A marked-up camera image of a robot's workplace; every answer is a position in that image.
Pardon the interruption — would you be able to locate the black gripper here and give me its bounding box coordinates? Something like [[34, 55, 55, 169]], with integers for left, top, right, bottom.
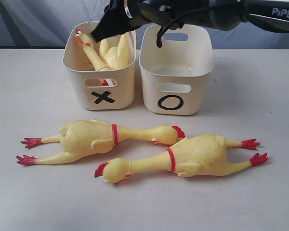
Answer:
[[91, 0, 184, 43]]

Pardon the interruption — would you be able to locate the broken rubber chicken body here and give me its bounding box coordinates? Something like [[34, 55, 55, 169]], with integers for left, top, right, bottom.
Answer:
[[99, 34, 129, 71]]

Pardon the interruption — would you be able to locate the broken rubber chicken head neck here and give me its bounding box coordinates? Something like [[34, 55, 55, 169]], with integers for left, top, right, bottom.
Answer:
[[74, 29, 111, 71]]

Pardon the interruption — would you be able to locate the rubber chicken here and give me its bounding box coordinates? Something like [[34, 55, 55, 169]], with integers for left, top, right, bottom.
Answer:
[[94, 134, 268, 184], [16, 119, 185, 166]]

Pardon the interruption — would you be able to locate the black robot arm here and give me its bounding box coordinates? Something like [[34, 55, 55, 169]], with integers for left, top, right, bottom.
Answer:
[[91, 0, 289, 48]]

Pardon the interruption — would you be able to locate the cream bin marked X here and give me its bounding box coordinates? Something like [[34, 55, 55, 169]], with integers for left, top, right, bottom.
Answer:
[[63, 22, 136, 110]]

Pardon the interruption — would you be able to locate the cream bin marked O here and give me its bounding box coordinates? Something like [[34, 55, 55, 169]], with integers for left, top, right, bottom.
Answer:
[[139, 25, 214, 116]]

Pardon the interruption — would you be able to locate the white backdrop curtain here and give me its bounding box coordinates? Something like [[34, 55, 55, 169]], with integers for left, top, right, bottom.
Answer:
[[0, 0, 289, 49]]

